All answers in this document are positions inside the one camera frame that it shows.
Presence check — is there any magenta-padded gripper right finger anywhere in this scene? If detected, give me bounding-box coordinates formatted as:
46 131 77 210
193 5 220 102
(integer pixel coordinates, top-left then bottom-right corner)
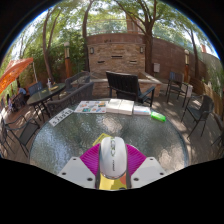
124 143 168 190

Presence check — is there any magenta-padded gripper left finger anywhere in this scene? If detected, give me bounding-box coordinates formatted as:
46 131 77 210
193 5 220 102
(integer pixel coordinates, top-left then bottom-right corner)
57 143 103 190

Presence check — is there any white computer mouse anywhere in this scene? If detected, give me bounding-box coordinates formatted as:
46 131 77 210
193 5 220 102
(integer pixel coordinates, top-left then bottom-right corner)
98 135 128 181

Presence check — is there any yellow duck-shaped mouse pad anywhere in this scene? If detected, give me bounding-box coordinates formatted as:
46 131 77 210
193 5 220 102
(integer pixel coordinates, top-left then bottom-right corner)
95 168 132 192

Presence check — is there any small yellow card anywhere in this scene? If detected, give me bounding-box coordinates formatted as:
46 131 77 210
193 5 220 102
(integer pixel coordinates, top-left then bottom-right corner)
92 133 111 147

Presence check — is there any green marker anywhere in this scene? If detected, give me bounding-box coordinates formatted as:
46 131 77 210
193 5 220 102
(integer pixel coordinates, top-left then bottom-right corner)
150 111 167 123

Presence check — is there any white plate with black characters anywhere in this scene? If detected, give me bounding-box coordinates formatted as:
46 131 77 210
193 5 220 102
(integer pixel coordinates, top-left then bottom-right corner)
48 107 74 128

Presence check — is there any small white flat box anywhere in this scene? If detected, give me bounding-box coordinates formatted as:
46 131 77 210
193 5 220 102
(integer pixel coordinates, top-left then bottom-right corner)
133 105 152 116

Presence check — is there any black metal mesh chair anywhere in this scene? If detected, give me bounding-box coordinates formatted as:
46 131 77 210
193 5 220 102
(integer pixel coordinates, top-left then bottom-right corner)
180 94 215 139
0 118 11 158
211 113 224 148
1 114 41 158

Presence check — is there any colourful printed sheet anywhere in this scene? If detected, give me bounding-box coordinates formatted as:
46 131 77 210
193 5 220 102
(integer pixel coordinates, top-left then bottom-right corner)
73 100 108 115

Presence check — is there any large white box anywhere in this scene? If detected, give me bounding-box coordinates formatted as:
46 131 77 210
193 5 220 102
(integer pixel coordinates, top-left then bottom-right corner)
105 98 135 116

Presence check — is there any dark patio table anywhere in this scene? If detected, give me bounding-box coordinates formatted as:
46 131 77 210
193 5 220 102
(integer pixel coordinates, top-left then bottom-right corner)
26 82 67 121

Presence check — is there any black slatted chair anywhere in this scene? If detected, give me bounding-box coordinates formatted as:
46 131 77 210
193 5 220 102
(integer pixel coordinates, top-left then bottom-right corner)
105 70 156 108

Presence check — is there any blue slatted chair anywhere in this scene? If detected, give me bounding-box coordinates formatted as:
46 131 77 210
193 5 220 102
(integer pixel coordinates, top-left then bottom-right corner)
27 81 44 96

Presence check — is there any dark metal patio chair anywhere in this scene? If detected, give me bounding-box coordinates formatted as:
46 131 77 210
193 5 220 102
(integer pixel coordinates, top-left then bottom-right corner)
165 70 190 108

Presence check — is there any person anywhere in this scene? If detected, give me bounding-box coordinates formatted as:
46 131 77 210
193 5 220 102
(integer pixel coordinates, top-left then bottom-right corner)
14 85 28 98

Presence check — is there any tree with brown trunk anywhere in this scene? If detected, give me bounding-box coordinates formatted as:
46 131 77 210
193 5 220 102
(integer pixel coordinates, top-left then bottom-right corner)
81 0 96 73
186 26 201 81
41 6 61 83
116 0 168 76

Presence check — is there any orange patio umbrella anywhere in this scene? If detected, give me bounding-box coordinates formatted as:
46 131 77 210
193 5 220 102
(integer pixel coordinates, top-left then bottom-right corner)
0 57 34 96

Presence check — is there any wooden lamp post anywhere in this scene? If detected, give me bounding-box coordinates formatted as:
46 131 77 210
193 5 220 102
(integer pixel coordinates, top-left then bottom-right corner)
184 49 191 83
63 41 72 79

